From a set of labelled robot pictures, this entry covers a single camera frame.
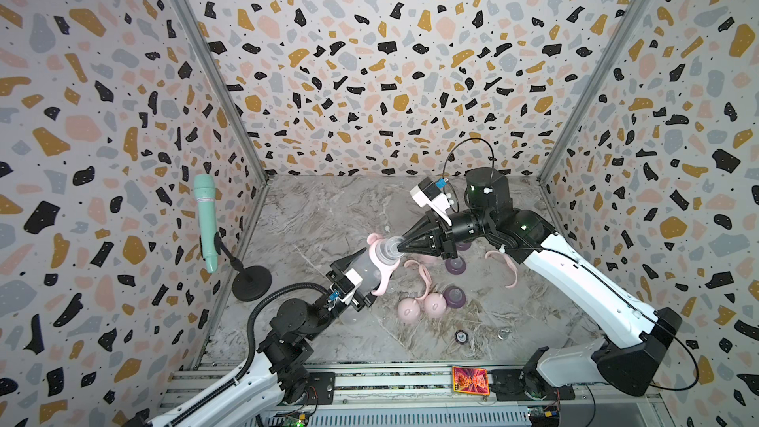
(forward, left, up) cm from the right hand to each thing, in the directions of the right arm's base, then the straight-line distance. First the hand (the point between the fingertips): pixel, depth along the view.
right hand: (407, 250), depth 56 cm
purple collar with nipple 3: (+7, -14, -36) cm, 40 cm away
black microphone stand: (+9, +48, -35) cm, 60 cm away
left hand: (+2, +6, -8) cm, 10 cm away
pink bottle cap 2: (+1, 0, -33) cm, 33 cm away
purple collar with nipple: (+24, -19, -35) cm, 46 cm away
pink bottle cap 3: (+3, -8, -33) cm, 35 cm away
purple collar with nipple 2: (+17, -16, -37) cm, 43 cm away
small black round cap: (-4, -15, -38) cm, 41 cm away
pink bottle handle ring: (+14, -6, -36) cm, 39 cm away
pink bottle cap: (+20, -7, -38) cm, 44 cm away
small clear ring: (-3, -27, -36) cm, 45 cm away
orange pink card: (-15, -17, -37) cm, 44 cm away
